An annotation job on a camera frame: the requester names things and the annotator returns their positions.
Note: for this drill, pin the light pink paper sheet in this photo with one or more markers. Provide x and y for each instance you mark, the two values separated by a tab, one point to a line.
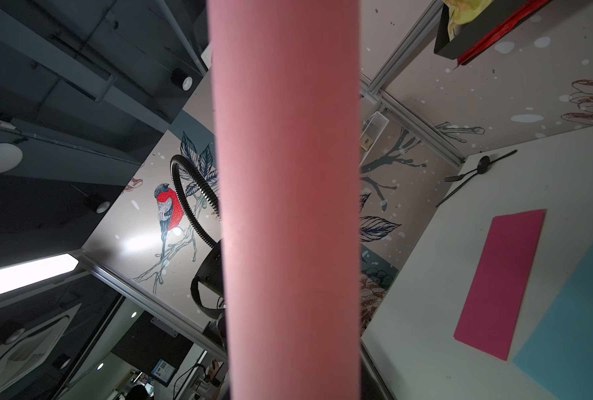
285	84

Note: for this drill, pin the magenta paper sheet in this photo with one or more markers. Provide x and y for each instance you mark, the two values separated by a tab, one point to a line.
490	313

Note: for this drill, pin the light blue paper sheet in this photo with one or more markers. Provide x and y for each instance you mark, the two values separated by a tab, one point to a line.
559	353

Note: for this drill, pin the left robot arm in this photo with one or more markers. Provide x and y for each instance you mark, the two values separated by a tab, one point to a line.
210	275

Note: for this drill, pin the black fork on table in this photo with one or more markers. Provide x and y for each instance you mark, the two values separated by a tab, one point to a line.
457	178

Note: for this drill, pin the black spoon on table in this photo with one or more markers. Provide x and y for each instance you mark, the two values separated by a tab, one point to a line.
482	167

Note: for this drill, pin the clear acrylic wall shelf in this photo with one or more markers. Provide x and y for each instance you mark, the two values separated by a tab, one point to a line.
371	131

